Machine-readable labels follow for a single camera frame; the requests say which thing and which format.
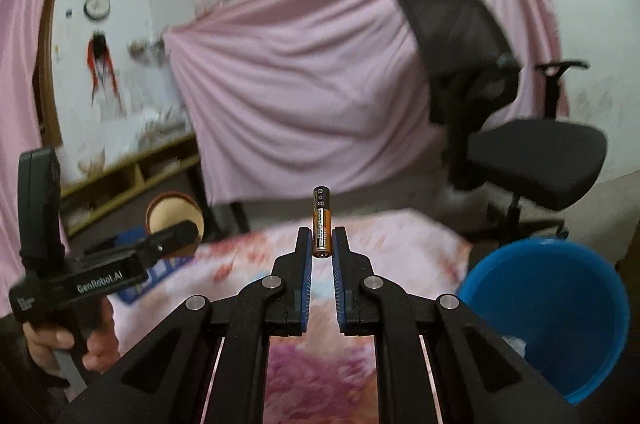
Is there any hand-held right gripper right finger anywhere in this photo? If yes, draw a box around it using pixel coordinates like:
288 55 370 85
331 226 583 424

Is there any low wooden shelf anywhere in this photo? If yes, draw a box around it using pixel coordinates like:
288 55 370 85
60 131 206 237

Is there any pink curtain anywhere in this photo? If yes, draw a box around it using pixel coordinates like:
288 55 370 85
0 0 86 320

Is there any person's left hand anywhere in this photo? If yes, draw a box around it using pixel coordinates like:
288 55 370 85
22 296 122 375

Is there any black office chair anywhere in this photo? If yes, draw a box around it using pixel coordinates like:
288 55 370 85
392 0 608 245

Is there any floral blanket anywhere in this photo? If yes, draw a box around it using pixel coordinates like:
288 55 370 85
107 209 473 424

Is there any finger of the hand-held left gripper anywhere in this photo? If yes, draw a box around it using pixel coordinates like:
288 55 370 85
135 220 201 261

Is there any pile of small clutter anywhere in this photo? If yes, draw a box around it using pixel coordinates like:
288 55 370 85
127 31 196 145

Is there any black and copper battery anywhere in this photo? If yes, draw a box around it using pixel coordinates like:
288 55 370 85
312 186 332 259

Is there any blue plastic basin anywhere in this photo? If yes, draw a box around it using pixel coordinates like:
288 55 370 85
457 238 631 407

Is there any pink hanging cloth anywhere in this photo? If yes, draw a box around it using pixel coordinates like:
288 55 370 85
165 0 571 207

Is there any red hanging wall ornament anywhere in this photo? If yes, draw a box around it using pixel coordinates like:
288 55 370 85
86 31 123 105

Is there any red paper cup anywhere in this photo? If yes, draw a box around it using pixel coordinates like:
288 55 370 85
145 191 206 250

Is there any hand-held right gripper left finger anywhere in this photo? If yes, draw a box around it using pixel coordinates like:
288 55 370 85
57 226 313 424

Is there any round wall clock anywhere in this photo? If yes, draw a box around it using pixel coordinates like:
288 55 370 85
83 0 111 22

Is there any blue printed box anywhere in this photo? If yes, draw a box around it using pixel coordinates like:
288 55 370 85
107 226 196 305

